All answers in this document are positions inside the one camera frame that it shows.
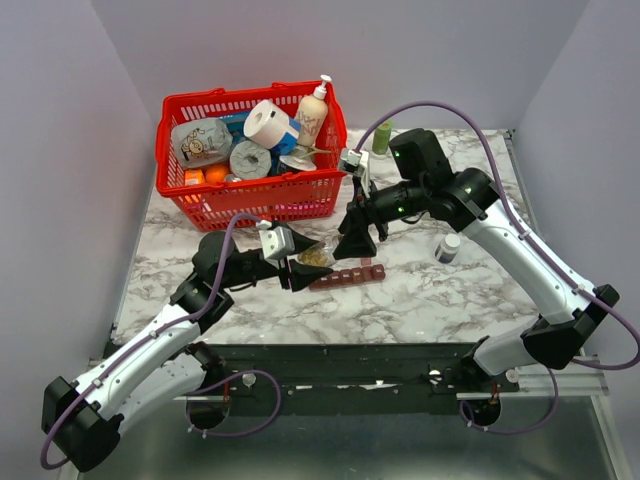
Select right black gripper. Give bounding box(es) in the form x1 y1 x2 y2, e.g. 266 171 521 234
332 175 427 261

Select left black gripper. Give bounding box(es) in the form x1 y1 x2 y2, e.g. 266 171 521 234
220 222 334 294

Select clear pill bottle yellow pills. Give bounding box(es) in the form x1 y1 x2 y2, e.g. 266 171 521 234
297 237 340 267

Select red weekly pill organizer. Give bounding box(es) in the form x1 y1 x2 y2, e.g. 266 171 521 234
309 259 386 291

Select green lid of bottle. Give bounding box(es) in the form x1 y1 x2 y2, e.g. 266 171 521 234
371 119 393 156

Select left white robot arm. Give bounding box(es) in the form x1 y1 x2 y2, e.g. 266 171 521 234
41 224 332 472

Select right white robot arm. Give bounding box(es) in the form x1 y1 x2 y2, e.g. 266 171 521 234
333 128 619 392

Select red plastic shopping basket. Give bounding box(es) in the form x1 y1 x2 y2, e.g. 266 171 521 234
155 80 347 232

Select white small pill bottle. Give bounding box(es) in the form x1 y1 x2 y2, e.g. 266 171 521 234
434 234 461 264

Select silver tin can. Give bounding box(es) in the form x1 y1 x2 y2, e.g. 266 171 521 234
279 145 331 172

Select grey toilet paper roll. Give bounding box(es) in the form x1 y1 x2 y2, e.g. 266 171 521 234
229 140 272 180

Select cream pump lotion bottle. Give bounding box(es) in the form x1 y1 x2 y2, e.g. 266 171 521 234
295 74 332 147

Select orange fruit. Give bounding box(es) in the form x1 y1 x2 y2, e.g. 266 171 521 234
204 163 231 184

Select orange small box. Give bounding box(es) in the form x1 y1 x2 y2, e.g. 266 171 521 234
184 169 206 186

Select white toilet paper roll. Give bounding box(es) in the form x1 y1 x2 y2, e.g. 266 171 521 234
243 99 300 154

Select blue package in basket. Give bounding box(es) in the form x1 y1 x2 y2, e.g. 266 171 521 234
221 107 300 179

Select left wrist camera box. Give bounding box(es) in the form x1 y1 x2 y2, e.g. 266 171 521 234
256 220 295 261

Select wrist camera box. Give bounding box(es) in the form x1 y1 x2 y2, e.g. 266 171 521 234
338 148 369 177
256 220 295 261

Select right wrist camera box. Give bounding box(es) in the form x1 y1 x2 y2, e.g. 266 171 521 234
338 148 369 177

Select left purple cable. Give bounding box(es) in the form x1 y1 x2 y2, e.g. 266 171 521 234
39 213 284 470

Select purple cable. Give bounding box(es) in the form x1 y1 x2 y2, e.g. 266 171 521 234
355 101 640 434
39 213 284 470

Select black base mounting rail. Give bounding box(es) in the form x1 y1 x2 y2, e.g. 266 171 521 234
186 342 519 425

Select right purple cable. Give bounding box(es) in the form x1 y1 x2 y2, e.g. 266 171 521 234
355 101 640 434

